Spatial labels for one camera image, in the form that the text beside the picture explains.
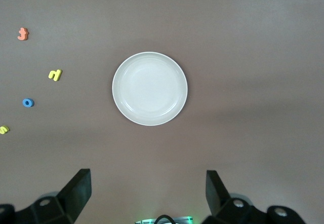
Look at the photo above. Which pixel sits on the blue foam letter o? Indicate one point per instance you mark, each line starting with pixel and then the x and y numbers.
pixel 24 103

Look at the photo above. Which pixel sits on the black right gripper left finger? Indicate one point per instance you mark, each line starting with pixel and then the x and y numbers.
pixel 74 197

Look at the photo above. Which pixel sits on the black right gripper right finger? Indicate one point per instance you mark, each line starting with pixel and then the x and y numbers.
pixel 217 198

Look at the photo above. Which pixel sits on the yellow foam letter s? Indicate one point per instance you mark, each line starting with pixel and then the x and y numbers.
pixel 3 130

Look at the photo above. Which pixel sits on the yellow foam letter h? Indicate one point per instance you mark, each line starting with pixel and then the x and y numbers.
pixel 57 75

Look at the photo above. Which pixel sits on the beige brown plate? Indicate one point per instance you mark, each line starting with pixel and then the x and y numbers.
pixel 150 88

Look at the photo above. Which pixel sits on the orange foam letter t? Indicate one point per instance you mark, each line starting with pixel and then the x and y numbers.
pixel 22 34

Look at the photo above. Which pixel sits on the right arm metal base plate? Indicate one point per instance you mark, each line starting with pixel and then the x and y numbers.
pixel 183 220

